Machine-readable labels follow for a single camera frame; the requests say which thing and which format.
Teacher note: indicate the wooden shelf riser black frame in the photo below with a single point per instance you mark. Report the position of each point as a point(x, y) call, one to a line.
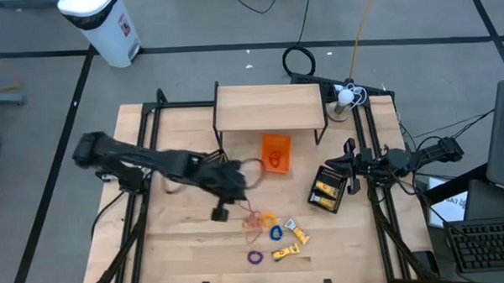
point(267, 107)

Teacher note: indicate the white globe desk lamp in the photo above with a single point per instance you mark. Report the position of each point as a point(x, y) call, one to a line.
point(345, 97)

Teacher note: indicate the yellow rubber band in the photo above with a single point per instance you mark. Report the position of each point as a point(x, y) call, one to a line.
point(223, 157)

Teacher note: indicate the grey furniture foot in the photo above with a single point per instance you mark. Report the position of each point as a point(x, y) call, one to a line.
point(24, 2)
point(2, 99)

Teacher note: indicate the white trash bin black liner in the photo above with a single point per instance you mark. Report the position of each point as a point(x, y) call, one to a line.
point(101, 29)

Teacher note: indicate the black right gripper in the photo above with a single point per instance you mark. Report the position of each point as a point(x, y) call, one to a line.
point(364, 165)

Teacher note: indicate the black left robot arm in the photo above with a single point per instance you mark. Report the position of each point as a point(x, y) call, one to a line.
point(130, 156)

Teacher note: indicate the black computer keyboard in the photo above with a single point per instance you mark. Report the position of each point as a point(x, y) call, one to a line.
point(487, 244)

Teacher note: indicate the black aluminium rig frame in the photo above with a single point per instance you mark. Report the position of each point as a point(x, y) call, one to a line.
point(183, 104)

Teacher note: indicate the yellow crayon pack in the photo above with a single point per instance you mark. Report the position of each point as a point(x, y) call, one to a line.
point(299, 233)
point(326, 188)
point(322, 201)
point(286, 252)

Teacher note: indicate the smartphone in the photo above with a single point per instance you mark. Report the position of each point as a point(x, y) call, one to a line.
point(426, 263)

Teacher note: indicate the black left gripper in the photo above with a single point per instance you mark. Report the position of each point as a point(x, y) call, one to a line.
point(217, 178)

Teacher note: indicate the black side desk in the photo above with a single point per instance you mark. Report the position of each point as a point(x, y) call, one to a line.
point(438, 244)

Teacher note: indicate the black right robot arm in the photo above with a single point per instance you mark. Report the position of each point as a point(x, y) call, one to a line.
point(425, 158)

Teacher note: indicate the orange plastic mesh basket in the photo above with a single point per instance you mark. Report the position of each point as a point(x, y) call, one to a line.
point(275, 142)

